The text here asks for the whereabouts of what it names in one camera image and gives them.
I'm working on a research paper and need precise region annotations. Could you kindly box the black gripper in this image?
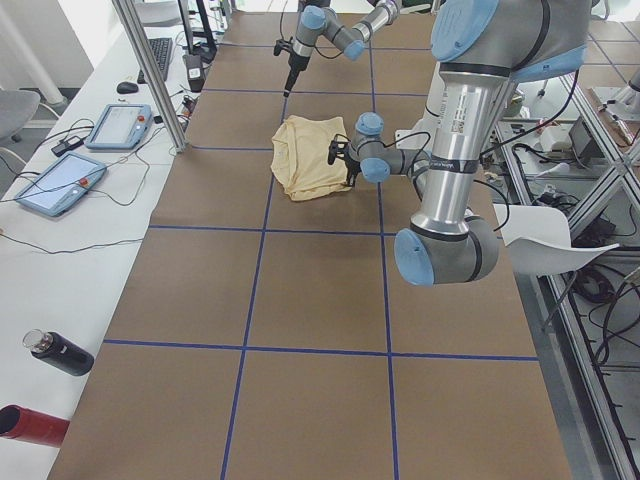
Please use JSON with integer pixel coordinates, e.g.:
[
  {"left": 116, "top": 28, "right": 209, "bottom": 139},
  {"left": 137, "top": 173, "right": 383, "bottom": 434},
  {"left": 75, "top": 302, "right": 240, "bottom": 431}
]
[
  {"left": 327, "top": 134, "right": 360, "bottom": 188},
  {"left": 274, "top": 37, "right": 310, "bottom": 97}
]

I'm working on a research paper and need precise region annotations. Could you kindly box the cream long-sleeve printed shirt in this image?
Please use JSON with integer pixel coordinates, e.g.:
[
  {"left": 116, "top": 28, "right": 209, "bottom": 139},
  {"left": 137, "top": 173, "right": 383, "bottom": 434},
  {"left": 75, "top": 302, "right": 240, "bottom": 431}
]
[{"left": 271, "top": 115, "right": 350, "bottom": 202}]

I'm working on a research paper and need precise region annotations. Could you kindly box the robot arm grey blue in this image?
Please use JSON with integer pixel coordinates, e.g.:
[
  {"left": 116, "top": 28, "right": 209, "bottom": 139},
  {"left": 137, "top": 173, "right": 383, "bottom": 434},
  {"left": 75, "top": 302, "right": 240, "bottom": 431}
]
[
  {"left": 328, "top": 1, "right": 592, "bottom": 286},
  {"left": 273, "top": 1, "right": 435, "bottom": 98}
]

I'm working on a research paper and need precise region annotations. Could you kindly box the black keyboard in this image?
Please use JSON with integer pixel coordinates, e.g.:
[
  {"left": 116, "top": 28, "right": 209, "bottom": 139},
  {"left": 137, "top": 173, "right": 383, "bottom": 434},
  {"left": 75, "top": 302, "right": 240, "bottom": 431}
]
[{"left": 148, "top": 37, "right": 173, "bottom": 81}]

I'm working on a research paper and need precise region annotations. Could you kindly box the black computer mouse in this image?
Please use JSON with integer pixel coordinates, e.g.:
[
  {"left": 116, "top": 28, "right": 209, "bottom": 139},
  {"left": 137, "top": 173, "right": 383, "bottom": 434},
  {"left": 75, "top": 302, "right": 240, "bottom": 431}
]
[{"left": 116, "top": 81, "right": 139, "bottom": 95}]

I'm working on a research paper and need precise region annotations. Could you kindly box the upper blue teach pendant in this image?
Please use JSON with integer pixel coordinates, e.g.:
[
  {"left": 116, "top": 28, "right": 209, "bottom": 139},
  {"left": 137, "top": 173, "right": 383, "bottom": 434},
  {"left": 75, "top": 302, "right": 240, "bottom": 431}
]
[{"left": 84, "top": 104, "right": 153, "bottom": 151}]

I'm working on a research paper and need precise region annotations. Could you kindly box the blue teach pendant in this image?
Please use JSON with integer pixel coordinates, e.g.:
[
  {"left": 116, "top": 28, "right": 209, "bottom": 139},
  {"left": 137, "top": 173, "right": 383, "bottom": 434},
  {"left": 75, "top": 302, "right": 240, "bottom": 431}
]
[
  {"left": 14, "top": 152, "right": 107, "bottom": 217},
  {"left": 84, "top": 104, "right": 153, "bottom": 151}
]

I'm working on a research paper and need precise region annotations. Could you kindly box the white plastic chair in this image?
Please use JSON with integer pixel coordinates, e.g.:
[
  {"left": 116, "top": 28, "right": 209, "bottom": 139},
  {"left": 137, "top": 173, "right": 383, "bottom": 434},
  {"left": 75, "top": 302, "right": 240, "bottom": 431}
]
[{"left": 494, "top": 204, "right": 619, "bottom": 276}]

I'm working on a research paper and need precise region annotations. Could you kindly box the lower blue teach pendant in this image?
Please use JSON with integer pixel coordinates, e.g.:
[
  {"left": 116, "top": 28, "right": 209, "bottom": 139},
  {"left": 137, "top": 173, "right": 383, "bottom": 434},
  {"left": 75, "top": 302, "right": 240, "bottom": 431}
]
[{"left": 14, "top": 152, "right": 107, "bottom": 217}]

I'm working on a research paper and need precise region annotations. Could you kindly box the black bottle with steel cap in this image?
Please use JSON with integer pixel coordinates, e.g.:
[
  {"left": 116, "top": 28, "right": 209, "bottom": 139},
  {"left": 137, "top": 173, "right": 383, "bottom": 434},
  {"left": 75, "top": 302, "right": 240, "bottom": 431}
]
[{"left": 22, "top": 329, "right": 94, "bottom": 377}]

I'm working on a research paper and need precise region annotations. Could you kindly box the red cylindrical bottle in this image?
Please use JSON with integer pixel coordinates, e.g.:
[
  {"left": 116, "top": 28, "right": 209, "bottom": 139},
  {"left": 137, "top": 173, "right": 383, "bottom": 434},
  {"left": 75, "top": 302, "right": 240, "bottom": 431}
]
[{"left": 1, "top": 405, "right": 70, "bottom": 448}]

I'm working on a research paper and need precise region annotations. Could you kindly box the aluminium frame post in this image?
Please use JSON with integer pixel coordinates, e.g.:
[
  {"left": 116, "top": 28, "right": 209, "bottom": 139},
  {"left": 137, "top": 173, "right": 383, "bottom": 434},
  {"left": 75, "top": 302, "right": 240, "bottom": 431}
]
[{"left": 112, "top": 0, "right": 187, "bottom": 153}]

